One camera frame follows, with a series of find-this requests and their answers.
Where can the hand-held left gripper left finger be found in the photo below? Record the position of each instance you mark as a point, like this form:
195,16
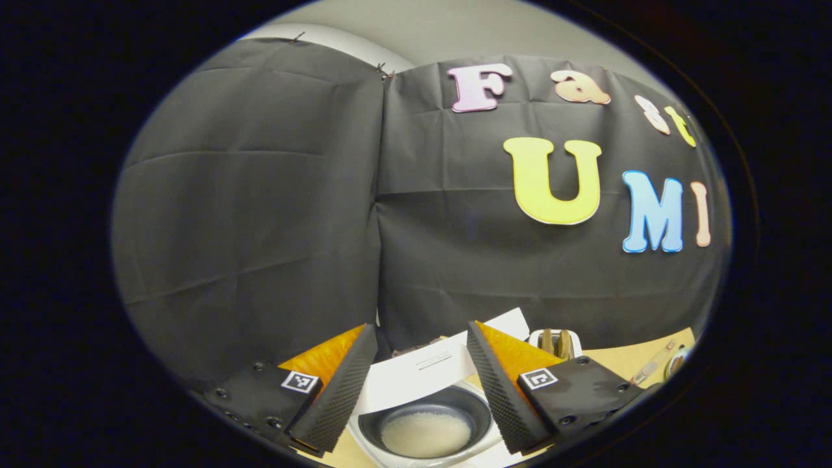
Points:
341,396

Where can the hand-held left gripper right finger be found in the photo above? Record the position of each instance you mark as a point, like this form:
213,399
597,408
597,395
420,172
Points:
504,396

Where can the white rice cooker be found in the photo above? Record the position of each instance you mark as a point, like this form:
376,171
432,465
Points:
422,374

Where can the white rice portion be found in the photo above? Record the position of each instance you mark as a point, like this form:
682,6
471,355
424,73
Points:
426,434

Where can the white toaster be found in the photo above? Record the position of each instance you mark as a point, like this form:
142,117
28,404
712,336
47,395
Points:
535,341

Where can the brown toast slice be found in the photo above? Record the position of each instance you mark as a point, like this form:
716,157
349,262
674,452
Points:
547,343
565,344

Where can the clear plastic bottle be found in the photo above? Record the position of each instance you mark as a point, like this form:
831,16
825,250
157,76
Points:
653,364

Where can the pale green plate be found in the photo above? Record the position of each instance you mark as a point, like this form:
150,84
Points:
677,364

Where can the black backdrop cloth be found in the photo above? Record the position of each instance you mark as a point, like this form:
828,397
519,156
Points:
260,214

